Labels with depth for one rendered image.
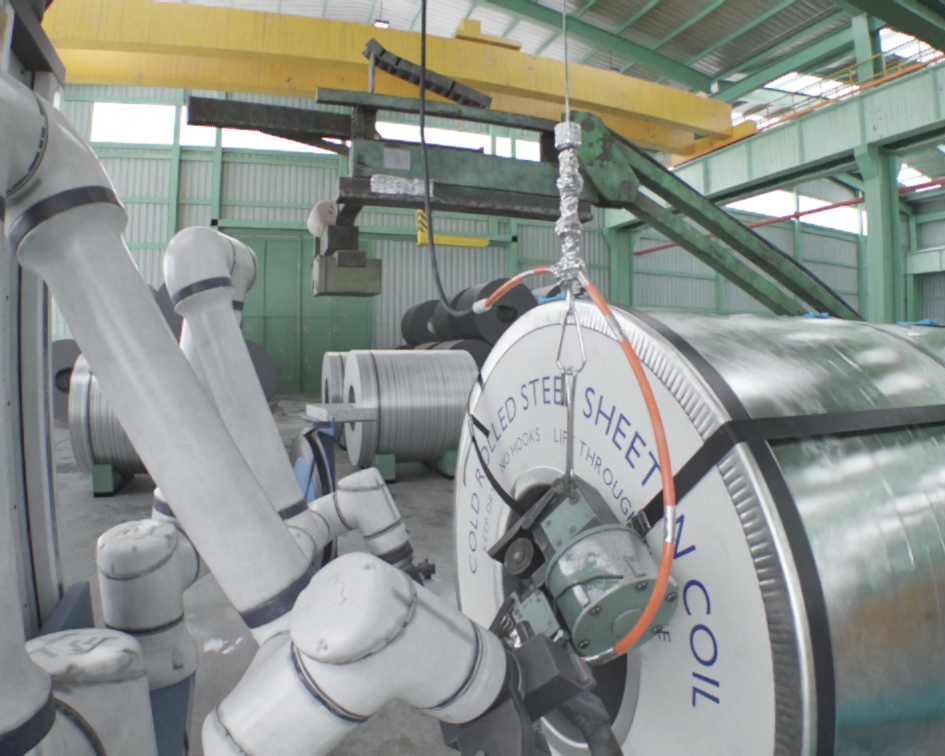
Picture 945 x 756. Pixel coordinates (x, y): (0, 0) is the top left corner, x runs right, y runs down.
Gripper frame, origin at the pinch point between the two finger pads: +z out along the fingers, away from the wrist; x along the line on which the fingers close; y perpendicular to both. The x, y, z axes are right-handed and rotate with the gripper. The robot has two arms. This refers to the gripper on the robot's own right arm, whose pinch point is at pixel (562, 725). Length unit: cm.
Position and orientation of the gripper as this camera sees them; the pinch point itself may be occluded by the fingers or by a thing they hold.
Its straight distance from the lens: 68.6
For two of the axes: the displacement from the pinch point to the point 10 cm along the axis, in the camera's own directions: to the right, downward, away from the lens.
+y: -2.6, -4.5, 8.5
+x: -7.7, 6.3, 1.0
